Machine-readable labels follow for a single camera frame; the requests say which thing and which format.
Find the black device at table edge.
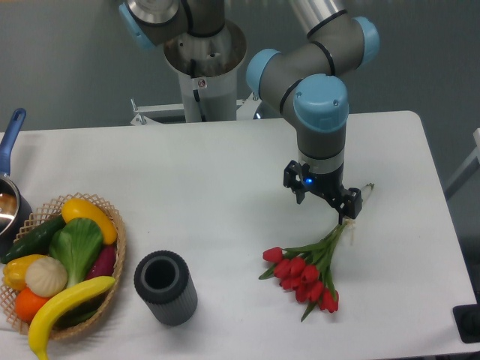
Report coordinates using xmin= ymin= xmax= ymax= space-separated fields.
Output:
xmin=453 ymin=304 xmax=479 ymax=344

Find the green plastic cucumber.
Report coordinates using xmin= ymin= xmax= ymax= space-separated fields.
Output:
xmin=1 ymin=216 xmax=65 ymax=264

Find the dark grey ribbed vase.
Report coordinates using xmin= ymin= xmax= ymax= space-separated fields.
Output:
xmin=133 ymin=250 xmax=198 ymax=326

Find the orange plastic fruit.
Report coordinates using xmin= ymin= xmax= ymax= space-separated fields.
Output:
xmin=15 ymin=287 xmax=50 ymax=323

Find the yellow plastic bell pepper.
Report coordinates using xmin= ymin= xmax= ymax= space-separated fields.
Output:
xmin=2 ymin=254 xmax=46 ymax=291

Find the red tulip bouquet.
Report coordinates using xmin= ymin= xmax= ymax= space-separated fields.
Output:
xmin=259 ymin=217 xmax=355 ymax=320

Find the white frame at right edge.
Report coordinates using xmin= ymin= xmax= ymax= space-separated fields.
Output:
xmin=444 ymin=128 xmax=479 ymax=201

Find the purple plastic eggplant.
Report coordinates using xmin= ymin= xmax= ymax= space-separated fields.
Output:
xmin=85 ymin=245 xmax=116 ymax=280

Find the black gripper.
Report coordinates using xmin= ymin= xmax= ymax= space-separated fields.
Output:
xmin=283 ymin=160 xmax=363 ymax=224

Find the yellow plastic banana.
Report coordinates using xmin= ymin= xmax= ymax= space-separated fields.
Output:
xmin=28 ymin=276 xmax=116 ymax=360

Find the blue handled saucepan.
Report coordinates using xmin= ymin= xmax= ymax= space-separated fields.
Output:
xmin=1 ymin=108 xmax=32 ymax=256

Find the yellow plastic squash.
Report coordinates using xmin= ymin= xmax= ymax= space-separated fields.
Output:
xmin=61 ymin=198 xmax=118 ymax=245

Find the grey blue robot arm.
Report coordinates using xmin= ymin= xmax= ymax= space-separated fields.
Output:
xmin=119 ymin=1 xmax=380 ymax=219

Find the green plastic lettuce leaf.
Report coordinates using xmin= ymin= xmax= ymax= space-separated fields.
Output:
xmin=49 ymin=218 xmax=103 ymax=288

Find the woven wicker basket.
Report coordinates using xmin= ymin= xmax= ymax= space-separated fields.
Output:
xmin=1 ymin=193 xmax=127 ymax=340

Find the white plastic garlic bulb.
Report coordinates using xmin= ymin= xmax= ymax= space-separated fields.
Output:
xmin=25 ymin=256 xmax=68 ymax=298

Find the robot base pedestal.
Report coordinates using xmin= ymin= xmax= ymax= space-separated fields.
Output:
xmin=129 ymin=9 xmax=247 ymax=122

